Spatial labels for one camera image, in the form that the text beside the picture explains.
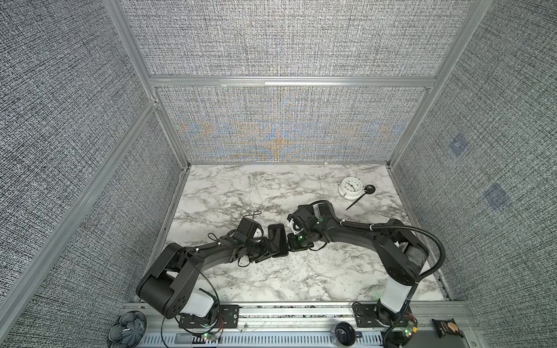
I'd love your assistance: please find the small green circuit board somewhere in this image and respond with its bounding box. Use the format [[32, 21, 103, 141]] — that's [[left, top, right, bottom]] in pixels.
[[202, 332, 218, 342]]

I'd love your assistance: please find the black screen purple phone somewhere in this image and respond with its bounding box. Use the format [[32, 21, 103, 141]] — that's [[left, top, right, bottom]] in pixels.
[[312, 202, 335, 218]]

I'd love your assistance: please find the black phone case front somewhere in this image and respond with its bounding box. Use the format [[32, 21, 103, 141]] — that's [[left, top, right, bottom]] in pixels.
[[267, 223, 290, 259]]

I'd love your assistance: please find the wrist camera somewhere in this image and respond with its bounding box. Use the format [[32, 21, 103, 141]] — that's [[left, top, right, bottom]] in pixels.
[[287, 204, 321, 233], [232, 217, 263, 243]]

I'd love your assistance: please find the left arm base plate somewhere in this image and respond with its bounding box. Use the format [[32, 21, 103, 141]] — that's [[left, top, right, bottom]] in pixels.
[[178, 304, 240, 330]]

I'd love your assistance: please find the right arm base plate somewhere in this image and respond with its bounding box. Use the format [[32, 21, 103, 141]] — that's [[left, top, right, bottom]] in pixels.
[[351, 302, 383, 328]]

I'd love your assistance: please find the black fan left corner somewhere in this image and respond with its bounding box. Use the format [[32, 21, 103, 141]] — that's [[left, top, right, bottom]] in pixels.
[[107, 311, 147, 348]]

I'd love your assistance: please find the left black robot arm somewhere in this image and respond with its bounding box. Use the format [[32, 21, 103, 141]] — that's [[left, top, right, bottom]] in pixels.
[[136, 236, 280, 319]]

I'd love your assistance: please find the right green circuit board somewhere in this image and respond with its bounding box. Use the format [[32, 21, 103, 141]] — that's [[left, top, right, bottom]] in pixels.
[[401, 319, 418, 339]]

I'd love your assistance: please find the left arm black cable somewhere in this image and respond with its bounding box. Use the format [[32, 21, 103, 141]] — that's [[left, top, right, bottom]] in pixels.
[[160, 260, 223, 348]]

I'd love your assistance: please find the black round knob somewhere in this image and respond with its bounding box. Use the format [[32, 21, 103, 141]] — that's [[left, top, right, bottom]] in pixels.
[[333, 322, 361, 347]]

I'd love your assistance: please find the aluminium front rail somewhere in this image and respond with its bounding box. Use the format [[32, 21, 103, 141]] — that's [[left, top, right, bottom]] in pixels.
[[120, 301, 489, 347]]

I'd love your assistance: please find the snack packet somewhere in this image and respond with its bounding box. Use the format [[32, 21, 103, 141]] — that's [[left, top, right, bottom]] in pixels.
[[432, 319, 464, 339]]

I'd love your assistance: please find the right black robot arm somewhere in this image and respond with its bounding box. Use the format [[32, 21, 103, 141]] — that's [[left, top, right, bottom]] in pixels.
[[287, 214, 444, 326]]

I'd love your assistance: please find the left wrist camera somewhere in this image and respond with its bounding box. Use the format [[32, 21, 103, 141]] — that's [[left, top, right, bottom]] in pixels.
[[232, 217, 263, 243]]

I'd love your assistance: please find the black round-head spoon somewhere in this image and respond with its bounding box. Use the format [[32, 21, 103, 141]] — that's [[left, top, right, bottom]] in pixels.
[[346, 184, 376, 210]]

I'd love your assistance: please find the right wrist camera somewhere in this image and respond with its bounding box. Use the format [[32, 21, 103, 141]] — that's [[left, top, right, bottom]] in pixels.
[[287, 204, 321, 233]]

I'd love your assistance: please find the white round clock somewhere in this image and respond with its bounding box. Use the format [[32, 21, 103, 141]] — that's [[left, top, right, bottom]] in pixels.
[[338, 177, 364, 201]]

